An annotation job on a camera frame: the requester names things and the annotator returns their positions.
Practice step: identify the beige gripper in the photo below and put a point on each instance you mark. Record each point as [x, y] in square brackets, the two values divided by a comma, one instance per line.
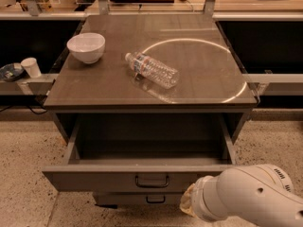
[199, 197]

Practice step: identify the grey top drawer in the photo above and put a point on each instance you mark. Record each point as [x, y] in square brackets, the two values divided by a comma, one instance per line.
[106, 151]

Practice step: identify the grey drawer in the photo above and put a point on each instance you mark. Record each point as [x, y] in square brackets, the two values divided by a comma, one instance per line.
[132, 198]
[106, 151]

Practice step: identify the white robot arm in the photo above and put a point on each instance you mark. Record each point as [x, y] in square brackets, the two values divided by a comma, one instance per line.
[261, 194]

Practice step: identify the grey lower drawer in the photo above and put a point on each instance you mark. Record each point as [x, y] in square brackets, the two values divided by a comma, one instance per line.
[132, 198]

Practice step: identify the dark grey drawer cabinet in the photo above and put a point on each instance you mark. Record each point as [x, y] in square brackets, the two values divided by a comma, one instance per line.
[210, 78]

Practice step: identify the clear plastic water bottle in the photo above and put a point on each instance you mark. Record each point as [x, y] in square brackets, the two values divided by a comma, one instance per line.
[152, 69]

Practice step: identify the white ceramic bowl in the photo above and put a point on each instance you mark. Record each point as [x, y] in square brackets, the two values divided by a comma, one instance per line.
[87, 47]

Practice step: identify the white paper cup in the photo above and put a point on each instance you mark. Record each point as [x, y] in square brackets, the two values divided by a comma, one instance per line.
[32, 67]

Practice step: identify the dark round plate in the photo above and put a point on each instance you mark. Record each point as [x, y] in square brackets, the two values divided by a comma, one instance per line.
[11, 72]

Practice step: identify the black lower drawer handle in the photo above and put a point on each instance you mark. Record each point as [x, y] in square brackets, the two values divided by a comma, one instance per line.
[154, 199]

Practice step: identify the black drawer handle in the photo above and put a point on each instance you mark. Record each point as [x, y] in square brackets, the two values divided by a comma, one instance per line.
[154, 199]
[151, 180]

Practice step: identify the black top drawer handle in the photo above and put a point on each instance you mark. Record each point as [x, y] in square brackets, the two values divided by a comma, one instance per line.
[151, 180]

